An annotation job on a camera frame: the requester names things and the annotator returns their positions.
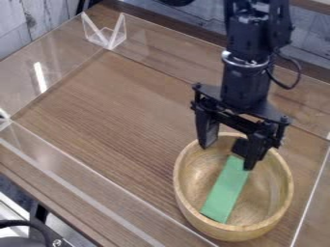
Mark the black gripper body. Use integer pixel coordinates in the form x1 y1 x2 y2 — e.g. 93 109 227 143
191 50 290 148

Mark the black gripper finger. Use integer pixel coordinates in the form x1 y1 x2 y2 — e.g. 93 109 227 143
243 132 273 171
197 109 219 149

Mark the green foam stick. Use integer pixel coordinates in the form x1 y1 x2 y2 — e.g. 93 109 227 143
201 155 249 224

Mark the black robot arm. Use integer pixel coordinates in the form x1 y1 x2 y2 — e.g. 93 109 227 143
191 0 293 171

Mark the wooden bowl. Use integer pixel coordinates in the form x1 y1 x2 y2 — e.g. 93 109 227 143
173 132 294 242

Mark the small black square block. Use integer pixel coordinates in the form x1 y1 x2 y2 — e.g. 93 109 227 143
233 138 249 158

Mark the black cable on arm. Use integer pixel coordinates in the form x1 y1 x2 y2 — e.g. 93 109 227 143
154 0 304 91

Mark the clear acrylic front wall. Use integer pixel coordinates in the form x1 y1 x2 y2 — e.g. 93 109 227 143
0 121 217 247

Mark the clear acrylic corner bracket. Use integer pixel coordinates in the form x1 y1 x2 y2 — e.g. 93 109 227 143
82 13 127 50

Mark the black table leg bracket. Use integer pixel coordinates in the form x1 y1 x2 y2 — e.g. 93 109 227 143
28 201 74 247

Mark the black cable lower left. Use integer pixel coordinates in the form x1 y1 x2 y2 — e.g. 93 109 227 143
0 219 55 240

